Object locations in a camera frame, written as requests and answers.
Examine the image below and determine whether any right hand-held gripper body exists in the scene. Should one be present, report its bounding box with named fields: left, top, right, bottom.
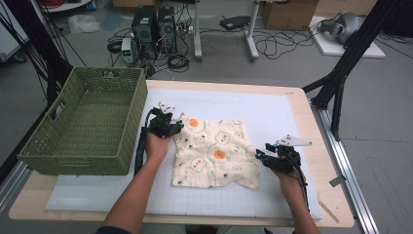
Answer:
left=262, top=135, right=313, bottom=175

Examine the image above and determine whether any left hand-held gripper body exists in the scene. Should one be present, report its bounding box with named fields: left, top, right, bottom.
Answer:
left=144, top=102, right=176, bottom=138

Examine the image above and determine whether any cream cloth with egg print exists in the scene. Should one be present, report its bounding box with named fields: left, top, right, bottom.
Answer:
left=170, top=117, right=263, bottom=190

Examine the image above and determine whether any person's left hand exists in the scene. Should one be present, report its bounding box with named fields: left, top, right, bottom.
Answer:
left=144, top=132, right=173, bottom=164

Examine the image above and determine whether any person's right hand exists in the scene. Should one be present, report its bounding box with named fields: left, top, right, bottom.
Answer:
left=272, top=169, right=308, bottom=198

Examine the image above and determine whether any white foam mat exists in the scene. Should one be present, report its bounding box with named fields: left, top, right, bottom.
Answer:
left=45, top=87, right=324, bottom=220

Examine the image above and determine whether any green woven basket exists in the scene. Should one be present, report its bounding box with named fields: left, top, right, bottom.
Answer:
left=18, top=66, right=149, bottom=176

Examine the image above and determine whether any wooden strip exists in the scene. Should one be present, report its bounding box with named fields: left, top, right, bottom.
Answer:
left=317, top=191, right=341, bottom=225

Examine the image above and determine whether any small white power supply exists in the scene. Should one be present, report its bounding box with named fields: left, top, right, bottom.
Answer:
left=121, top=37, right=134, bottom=64

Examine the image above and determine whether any black computer tower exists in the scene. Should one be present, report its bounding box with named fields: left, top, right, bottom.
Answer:
left=158, top=6, right=178, bottom=54
left=131, top=5, right=159, bottom=45

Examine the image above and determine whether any flat black device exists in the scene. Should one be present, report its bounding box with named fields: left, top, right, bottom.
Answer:
left=219, top=15, right=252, bottom=31

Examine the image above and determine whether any person's dark sleeve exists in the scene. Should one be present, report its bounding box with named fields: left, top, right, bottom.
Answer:
left=94, top=225, right=132, bottom=234

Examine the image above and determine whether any black metal stand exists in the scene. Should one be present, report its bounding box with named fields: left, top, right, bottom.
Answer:
left=301, top=0, right=402, bottom=142
left=0, top=0, right=74, bottom=108

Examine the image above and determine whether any clear plastic bag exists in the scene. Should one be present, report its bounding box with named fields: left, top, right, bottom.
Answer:
left=67, top=13, right=102, bottom=35

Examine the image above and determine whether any white board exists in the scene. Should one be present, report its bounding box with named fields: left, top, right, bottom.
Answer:
left=309, top=16, right=387, bottom=59

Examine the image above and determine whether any cardboard box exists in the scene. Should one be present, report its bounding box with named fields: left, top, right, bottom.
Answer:
left=261, top=0, right=320, bottom=31

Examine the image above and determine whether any grey headset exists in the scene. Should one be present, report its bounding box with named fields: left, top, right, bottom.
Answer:
left=319, top=12, right=366, bottom=45

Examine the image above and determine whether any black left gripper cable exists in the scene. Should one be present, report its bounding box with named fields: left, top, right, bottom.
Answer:
left=133, top=108, right=161, bottom=176

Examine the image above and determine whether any grey metal bracket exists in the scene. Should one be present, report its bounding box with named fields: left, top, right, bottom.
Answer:
left=328, top=175, right=348, bottom=188

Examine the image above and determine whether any coiled black cable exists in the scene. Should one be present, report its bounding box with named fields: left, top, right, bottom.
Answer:
left=167, top=53, right=191, bottom=73

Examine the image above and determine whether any aluminium rail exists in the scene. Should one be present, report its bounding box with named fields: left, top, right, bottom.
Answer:
left=310, top=100, right=381, bottom=234
left=0, top=160, right=32, bottom=214

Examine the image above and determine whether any white desk frame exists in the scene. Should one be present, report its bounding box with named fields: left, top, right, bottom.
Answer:
left=192, top=0, right=261, bottom=63

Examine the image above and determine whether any tangle of black floor cables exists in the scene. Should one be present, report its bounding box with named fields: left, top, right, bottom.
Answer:
left=252, top=28, right=314, bottom=61

